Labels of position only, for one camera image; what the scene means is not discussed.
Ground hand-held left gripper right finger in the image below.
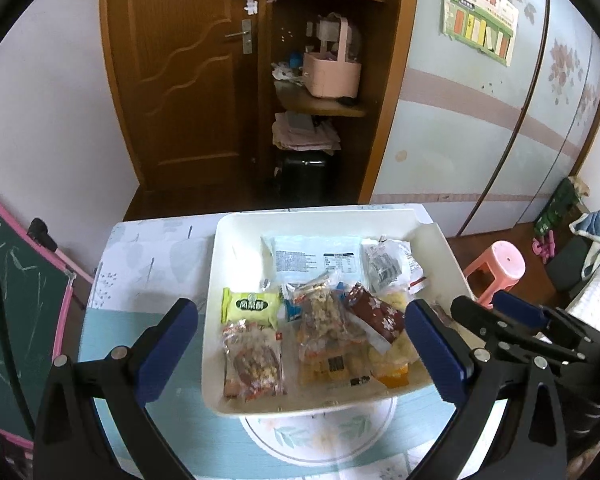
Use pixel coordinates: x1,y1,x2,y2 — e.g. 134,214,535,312
404,299,566,480

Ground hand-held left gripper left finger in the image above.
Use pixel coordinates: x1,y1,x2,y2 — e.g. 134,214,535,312
32,297,201,480

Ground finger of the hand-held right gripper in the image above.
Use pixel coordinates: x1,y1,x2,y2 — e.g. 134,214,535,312
491,290,600,348
450,295,588,366

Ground yellow crisp noodle packet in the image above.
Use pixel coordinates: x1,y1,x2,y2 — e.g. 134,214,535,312
367,292,421,368

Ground orange snack packet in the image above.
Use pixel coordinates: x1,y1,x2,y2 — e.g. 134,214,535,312
370,362,412,388

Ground brown floral snack packet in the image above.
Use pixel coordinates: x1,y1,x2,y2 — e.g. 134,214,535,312
341,282,406,356

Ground red label nut date packet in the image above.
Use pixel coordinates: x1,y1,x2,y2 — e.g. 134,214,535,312
222,322,287,402

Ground green snack packet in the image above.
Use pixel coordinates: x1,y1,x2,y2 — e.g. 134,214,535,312
221,287,284,328

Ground small clear black-print packet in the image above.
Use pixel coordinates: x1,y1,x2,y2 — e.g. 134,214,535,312
361,237,427,295

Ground white plastic bin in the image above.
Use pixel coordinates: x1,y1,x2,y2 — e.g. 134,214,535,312
201,209,486,416

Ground clear nut date packet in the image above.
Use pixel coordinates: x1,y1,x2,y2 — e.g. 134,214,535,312
295,272,368,351

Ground blue white snack packet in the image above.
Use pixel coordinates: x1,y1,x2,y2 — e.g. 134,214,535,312
280,282,306,323

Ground clear blue cake packet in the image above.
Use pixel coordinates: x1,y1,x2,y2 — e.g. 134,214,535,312
261,234,366,291

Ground pink plastic stool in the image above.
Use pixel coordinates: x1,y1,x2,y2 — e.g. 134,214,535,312
462,241,527,309

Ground pink toy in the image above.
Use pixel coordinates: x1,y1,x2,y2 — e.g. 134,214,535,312
531,235,556,263

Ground dark bag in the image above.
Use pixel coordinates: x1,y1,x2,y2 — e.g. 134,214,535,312
545,235,600,293

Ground white quilt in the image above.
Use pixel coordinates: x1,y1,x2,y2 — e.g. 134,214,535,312
562,262,600,333

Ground blue white cloth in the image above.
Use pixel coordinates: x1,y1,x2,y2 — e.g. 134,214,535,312
569,210,600,266

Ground green printed bag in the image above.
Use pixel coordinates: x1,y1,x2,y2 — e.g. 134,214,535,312
534,177,591,238

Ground black easel knob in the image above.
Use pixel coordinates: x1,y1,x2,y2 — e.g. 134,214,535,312
26,217,58,251

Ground floral sliding door wardrobe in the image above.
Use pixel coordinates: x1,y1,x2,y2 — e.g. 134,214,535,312
370,0,600,238

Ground black suitcase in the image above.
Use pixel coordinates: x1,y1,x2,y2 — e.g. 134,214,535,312
274,149,338,206

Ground stack of pink papers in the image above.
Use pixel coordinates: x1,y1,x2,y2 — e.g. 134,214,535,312
271,111,342,156

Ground brown wooden door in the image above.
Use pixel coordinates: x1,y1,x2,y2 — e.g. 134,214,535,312
100,0,276,196

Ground small shelf trinkets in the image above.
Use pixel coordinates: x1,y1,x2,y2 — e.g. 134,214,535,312
271,50,306,83

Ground green chalkboard pink frame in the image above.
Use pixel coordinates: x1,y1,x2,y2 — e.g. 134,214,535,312
0,180,93,453

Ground black cable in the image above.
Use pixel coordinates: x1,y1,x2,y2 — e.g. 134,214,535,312
0,217,36,441

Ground pink basket with handle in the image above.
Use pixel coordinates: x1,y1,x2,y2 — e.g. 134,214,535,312
302,16,363,99

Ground colourful wall poster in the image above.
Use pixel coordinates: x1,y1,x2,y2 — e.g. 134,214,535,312
441,0,520,67

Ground metal door handle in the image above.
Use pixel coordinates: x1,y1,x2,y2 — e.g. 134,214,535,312
224,19,253,55

